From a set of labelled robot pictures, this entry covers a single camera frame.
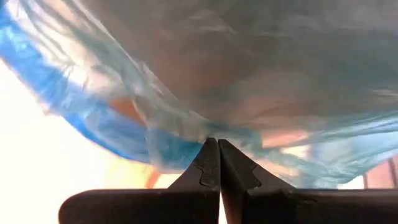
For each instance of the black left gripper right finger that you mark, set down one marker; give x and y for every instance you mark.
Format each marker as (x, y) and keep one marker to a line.
(280, 205)

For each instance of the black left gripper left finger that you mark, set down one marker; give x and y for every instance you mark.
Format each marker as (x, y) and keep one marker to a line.
(186, 202)

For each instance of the teal plastic trash bag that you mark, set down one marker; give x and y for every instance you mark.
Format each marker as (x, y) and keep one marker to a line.
(217, 62)

